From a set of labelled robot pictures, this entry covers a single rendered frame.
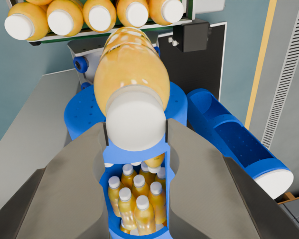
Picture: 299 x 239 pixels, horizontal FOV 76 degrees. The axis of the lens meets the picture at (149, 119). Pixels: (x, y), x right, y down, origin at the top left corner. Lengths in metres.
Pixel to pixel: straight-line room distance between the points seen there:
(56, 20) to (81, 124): 0.19
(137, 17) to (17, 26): 0.21
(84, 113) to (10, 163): 0.49
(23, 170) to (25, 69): 1.01
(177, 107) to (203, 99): 1.32
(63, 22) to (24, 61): 1.27
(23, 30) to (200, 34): 0.39
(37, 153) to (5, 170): 0.11
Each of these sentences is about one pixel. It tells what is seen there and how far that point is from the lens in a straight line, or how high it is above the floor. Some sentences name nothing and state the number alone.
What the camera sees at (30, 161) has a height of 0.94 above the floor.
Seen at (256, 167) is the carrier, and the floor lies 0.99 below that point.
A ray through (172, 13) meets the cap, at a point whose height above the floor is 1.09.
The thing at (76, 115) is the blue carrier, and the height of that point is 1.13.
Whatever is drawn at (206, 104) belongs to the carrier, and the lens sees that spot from 1.76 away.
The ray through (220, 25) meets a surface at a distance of 1.57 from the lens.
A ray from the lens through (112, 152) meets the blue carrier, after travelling 0.37.
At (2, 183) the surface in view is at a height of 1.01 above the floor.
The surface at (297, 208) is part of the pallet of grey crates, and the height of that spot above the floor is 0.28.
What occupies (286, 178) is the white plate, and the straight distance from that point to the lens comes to 1.18.
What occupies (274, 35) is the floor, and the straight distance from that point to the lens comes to 2.06.
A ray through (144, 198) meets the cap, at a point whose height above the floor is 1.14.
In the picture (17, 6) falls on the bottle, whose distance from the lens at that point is 0.47.
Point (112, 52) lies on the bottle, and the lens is 0.17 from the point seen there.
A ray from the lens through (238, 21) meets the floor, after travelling 1.82.
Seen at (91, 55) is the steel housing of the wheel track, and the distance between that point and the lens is 0.59.
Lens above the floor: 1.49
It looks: 53 degrees down
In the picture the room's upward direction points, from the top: 160 degrees clockwise
